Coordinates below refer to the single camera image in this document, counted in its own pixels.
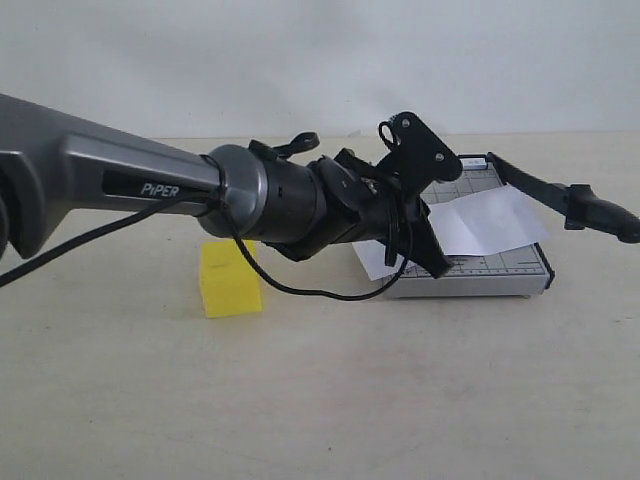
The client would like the white paper sheet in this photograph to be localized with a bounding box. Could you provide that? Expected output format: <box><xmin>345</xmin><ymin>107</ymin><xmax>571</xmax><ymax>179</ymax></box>
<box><xmin>351</xmin><ymin>186</ymin><xmax>549</xmax><ymax>281</ymax></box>

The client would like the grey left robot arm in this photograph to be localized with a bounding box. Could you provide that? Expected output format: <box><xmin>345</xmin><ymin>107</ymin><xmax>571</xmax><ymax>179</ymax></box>
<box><xmin>1</xmin><ymin>95</ymin><xmax>462</xmax><ymax>276</ymax></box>

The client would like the grey paper cutter base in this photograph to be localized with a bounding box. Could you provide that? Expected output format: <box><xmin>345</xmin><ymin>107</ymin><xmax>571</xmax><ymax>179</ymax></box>
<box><xmin>386</xmin><ymin>154</ymin><xmax>555</xmax><ymax>299</ymax></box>

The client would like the yellow foam cube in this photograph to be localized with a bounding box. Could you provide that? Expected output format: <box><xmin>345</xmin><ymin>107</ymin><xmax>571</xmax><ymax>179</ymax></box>
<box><xmin>199</xmin><ymin>240</ymin><xmax>263</xmax><ymax>319</ymax></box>

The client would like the black cutter blade arm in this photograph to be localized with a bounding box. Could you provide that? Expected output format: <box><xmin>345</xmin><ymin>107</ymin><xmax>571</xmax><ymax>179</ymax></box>
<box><xmin>486</xmin><ymin>152</ymin><xmax>639</xmax><ymax>244</ymax></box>

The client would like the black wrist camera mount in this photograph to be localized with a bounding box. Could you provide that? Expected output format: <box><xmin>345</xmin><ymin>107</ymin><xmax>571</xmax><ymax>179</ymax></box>
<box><xmin>376</xmin><ymin>111</ymin><xmax>463</xmax><ymax>198</ymax></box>

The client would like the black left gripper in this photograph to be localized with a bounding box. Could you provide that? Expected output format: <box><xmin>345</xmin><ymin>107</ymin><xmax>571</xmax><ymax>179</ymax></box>
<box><xmin>307</xmin><ymin>148</ymin><xmax>452</xmax><ymax>279</ymax></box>

